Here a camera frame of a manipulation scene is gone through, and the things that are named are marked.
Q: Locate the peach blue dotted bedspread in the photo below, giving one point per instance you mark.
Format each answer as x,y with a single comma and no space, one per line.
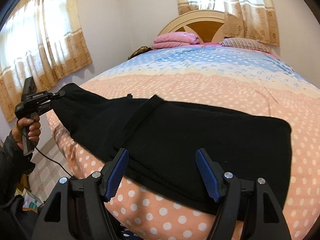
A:
243,80

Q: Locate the beige curtain behind headboard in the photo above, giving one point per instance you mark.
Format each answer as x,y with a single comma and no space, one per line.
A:
253,19

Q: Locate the beige side window curtain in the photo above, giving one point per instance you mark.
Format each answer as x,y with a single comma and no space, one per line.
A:
42,39

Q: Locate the person's left forearm dark sleeve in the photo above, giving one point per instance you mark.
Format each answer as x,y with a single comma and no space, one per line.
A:
13,165

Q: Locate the person's left hand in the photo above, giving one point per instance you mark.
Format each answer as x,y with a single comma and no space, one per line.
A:
26,126

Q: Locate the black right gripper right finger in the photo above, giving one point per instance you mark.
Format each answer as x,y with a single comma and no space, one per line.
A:
212,175

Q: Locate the folded pink blanket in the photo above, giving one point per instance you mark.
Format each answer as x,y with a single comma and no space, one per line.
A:
175,39

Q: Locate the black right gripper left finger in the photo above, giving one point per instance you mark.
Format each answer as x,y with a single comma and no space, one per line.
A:
113,172

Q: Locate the striped pillow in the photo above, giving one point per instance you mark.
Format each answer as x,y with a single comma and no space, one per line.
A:
244,43

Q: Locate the cream wooden headboard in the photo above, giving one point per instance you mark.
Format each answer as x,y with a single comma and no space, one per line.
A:
206,24

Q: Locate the black pants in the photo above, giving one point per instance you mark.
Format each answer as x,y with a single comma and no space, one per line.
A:
162,138

